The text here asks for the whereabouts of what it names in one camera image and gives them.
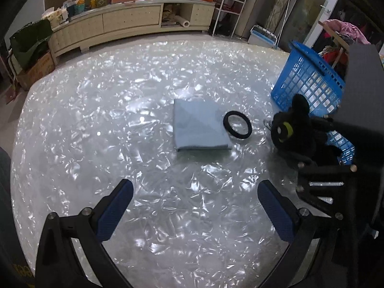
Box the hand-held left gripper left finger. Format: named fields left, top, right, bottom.
left=35, top=179, right=134, bottom=288

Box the brown cardboard box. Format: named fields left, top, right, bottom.
left=13, top=51, right=56, bottom=90

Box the white metal rack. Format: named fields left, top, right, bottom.
left=208, top=0, right=254, bottom=36

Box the tissue box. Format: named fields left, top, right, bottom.
left=42, top=6, right=69, bottom=26

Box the cream television cabinet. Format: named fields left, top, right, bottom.
left=48, top=0, right=216, bottom=57

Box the glass sliding door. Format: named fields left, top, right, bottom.
left=303, top=0, right=345, bottom=45

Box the black plush toy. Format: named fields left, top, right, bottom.
left=263, top=94, right=342, bottom=168

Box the dark green bag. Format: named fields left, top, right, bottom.
left=9, top=19, right=54, bottom=69

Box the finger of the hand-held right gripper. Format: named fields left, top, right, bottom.
left=297, top=161, right=358, bottom=183
left=295, top=183, right=345, bottom=221

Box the black rubber ring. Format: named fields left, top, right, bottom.
left=223, top=111, right=252, bottom=139

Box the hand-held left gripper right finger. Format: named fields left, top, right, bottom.
left=257, top=180, right=345, bottom=288

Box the white plastic storage box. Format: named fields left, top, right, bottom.
left=248, top=25, right=278, bottom=48

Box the blue plastic basket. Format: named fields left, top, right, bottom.
left=270, top=40, right=356, bottom=165

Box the patterned beige curtain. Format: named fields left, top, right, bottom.
left=265, top=0, right=315, bottom=39

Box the light blue cloth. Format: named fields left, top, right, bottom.
left=173, top=98, right=232, bottom=152

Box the wooden side table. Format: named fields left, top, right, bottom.
left=318, top=21, right=351, bottom=72

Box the standing air conditioner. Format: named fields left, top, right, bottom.
left=234, top=0, right=284, bottom=36

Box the pink crumpled cloth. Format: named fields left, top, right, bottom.
left=322, top=19, right=371, bottom=45

